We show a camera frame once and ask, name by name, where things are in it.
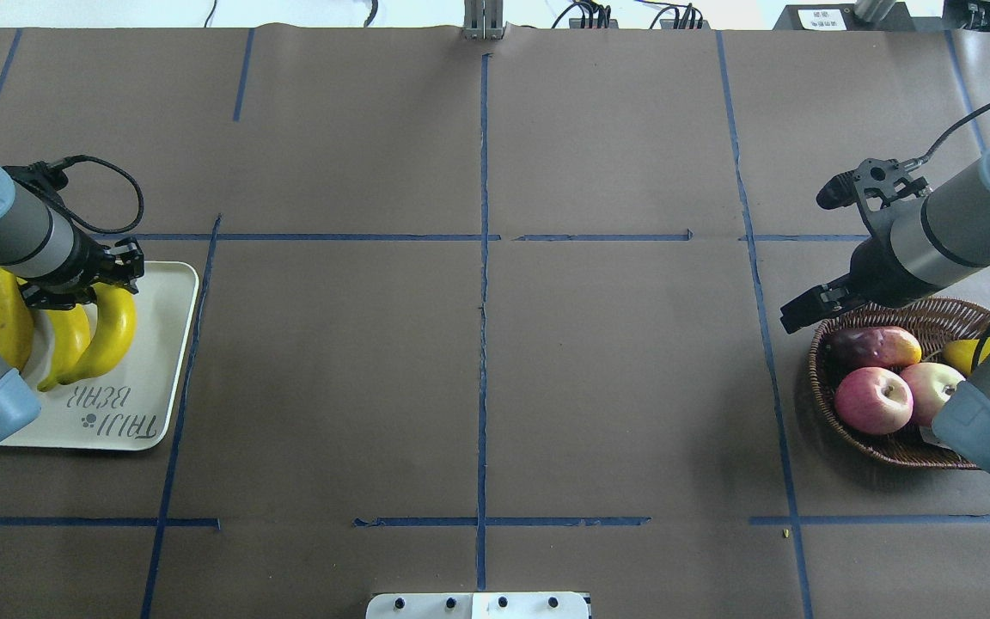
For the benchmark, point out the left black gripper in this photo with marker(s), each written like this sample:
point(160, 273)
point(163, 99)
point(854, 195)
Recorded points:
point(88, 263)

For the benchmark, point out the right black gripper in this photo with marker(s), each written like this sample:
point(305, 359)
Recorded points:
point(876, 271)

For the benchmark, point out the yellow banana short end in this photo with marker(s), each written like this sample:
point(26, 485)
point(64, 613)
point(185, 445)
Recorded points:
point(16, 323)

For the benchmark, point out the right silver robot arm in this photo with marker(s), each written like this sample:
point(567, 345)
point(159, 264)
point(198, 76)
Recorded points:
point(921, 241)

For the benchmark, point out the brown wicker basket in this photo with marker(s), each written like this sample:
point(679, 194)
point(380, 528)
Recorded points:
point(934, 321)

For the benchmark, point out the dark red apple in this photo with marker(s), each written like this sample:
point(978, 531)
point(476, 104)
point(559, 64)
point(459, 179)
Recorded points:
point(887, 348)

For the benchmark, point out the yellow round fruit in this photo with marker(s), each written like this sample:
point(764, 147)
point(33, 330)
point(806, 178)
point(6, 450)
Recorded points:
point(965, 355)

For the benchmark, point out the black box with label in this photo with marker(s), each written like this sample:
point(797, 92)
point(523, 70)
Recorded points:
point(853, 16)

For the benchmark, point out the black power strip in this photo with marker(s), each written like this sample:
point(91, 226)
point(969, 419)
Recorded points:
point(680, 17)
point(587, 15)

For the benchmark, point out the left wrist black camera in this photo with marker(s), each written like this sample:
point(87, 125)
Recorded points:
point(40, 178)

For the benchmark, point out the aluminium frame post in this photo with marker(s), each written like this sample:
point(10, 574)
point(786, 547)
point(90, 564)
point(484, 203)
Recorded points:
point(483, 20)

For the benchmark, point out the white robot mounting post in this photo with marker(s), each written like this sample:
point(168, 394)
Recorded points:
point(481, 604)

